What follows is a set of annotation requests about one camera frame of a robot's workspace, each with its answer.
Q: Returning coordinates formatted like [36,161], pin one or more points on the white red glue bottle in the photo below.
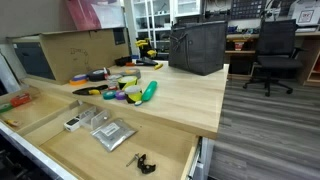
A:
[106,72]

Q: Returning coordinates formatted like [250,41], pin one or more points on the orange tape roll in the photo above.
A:
[78,82]

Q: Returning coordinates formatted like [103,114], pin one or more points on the silver foil bag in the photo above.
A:
[113,133]

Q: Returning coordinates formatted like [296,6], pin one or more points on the white shelving cabinet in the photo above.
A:
[151,20]

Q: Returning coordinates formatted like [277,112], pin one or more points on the black fabric tote bag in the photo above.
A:
[200,46]

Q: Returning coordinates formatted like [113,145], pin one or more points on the orange tape dispenser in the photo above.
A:
[20,99]

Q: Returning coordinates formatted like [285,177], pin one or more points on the silver bolt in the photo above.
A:
[132,160]

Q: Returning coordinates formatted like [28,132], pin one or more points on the cardboard box with dark panel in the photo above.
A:
[83,50]

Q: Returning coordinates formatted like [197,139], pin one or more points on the black yellow hand tool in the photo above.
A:
[145,62]

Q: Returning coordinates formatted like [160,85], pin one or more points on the white device black screen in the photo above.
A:
[71,124]

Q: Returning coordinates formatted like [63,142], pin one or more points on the grey duct tape roll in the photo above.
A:
[132,72]

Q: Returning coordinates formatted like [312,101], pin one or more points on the blue tape roll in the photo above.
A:
[80,77]

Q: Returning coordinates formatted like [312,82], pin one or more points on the black office chair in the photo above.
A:
[276,40]

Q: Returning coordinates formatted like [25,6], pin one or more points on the green tape roll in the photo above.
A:
[5,107]

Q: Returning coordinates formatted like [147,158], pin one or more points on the black pegboard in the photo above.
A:
[248,8]

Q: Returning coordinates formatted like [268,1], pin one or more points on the purple tape roll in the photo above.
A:
[120,95]

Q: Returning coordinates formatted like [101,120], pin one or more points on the red white cup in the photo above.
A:
[239,45]

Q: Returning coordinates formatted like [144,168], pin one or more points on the wide black tape roll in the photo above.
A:
[97,75]

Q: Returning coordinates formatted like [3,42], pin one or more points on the teal tape roll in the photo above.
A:
[109,95]

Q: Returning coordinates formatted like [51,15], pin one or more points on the small black case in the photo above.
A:
[123,61]

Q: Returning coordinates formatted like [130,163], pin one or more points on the clear cello tape roll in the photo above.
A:
[115,81]

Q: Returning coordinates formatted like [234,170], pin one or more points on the wooden background desk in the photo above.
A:
[311,66]

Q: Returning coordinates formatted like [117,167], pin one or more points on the clear plastic box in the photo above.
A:
[100,120]
[87,114]

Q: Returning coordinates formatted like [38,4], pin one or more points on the wooden drawer white front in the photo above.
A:
[40,110]
[156,146]

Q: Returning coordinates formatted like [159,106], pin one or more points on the black metal clamp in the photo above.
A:
[145,165]

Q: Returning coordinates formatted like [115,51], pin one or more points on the yellow bar clamp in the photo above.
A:
[141,43]
[151,53]

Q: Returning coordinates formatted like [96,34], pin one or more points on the white box red print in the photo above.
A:
[305,13]

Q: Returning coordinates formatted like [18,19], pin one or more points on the green plastic tube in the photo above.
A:
[149,90]

